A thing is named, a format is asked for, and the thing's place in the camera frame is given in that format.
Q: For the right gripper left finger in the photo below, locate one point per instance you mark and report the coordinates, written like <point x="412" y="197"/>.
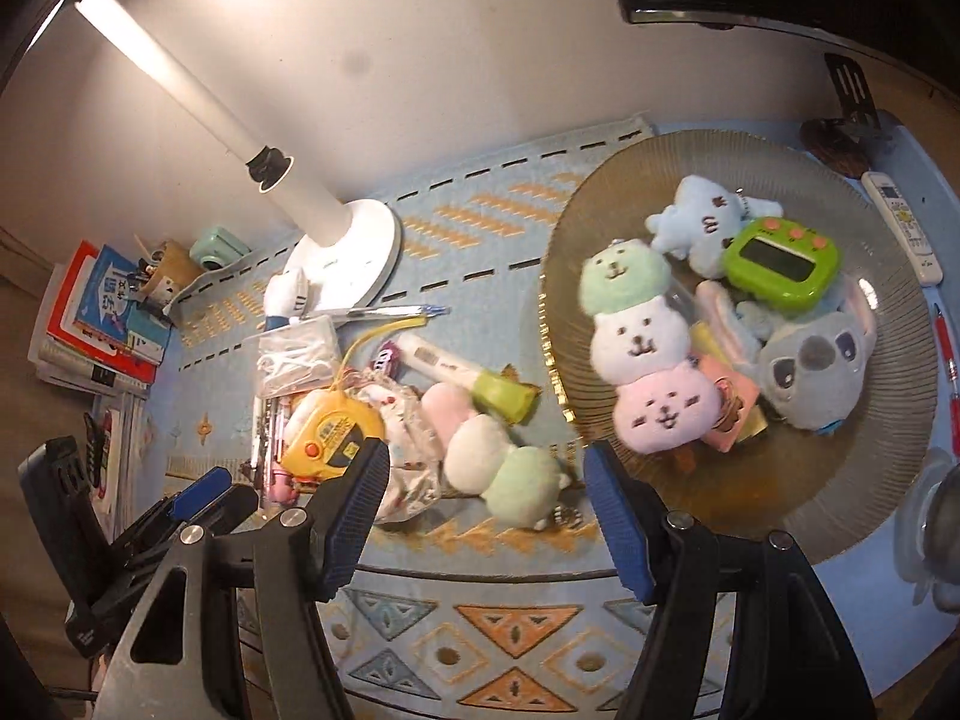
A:
<point x="343" y="511"/>

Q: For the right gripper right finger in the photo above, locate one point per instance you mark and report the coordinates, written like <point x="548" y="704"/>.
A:
<point x="631" y="515"/>

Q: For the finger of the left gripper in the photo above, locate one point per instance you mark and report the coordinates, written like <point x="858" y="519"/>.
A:
<point x="193" y="499"/>

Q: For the yellow tape measure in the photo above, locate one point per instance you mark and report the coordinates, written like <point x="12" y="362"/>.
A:
<point x="325" y="432"/>

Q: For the cherry print lace pouch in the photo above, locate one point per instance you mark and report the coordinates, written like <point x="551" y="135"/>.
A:
<point x="416" y="453"/>

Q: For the pink white green dango plush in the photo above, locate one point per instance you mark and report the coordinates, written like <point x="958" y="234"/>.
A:
<point x="520" y="484"/>

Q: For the three bear dango plush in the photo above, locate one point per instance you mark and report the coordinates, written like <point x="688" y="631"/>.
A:
<point x="642" y="347"/>

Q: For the purple Fox's candy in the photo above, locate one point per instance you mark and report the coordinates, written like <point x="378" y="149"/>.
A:
<point x="387" y="360"/>

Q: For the clear bag of cotton swabs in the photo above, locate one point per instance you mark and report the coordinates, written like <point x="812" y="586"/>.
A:
<point x="296" y="358"/>

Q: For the pink capybara donut box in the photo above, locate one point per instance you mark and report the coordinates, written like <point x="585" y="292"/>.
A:
<point x="740" y="418"/>

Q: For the white green highlighter marker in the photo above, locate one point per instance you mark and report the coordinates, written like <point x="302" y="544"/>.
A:
<point x="512" y="401"/>

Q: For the clear blue ballpoint pen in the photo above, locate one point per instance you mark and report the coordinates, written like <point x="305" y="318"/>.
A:
<point x="382" y="312"/>

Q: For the white blue goose plush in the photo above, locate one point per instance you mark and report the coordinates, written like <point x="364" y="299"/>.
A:
<point x="285" y="298"/>

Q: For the blue Stitch plush toy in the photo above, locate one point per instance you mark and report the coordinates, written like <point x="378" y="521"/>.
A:
<point x="811" y="368"/>

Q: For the green digital timer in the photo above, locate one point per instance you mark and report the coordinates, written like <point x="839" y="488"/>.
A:
<point x="782" y="263"/>

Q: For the light blue rabbit plush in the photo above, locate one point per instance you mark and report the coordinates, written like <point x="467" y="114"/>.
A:
<point x="702" y="221"/>

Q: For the patterned blue table mat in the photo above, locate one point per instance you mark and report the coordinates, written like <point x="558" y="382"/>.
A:
<point x="452" y="614"/>

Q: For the gold ribbed glass plate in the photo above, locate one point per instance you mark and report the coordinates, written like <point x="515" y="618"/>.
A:
<point x="828" y="491"/>

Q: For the stack of books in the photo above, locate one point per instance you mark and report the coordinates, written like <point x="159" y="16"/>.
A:
<point x="91" y="334"/>

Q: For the brown pen holder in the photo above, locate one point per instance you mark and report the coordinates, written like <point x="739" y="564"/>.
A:
<point x="170" y="271"/>

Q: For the white desk lamp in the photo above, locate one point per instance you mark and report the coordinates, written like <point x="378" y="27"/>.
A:
<point x="346" y="250"/>

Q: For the mint green mini printer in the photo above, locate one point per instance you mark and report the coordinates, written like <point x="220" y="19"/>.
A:
<point x="217" y="248"/>

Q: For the glass cup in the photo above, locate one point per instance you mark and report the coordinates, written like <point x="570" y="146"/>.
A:
<point x="925" y="544"/>

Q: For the red pen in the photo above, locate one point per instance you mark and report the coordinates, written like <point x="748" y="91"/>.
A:
<point x="947" y="352"/>

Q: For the white air conditioner remote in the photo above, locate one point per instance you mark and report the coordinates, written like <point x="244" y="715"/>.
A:
<point x="897" y="213"/>

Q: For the black phone stand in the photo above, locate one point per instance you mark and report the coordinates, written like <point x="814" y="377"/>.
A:
<point x="846" y="144"/>

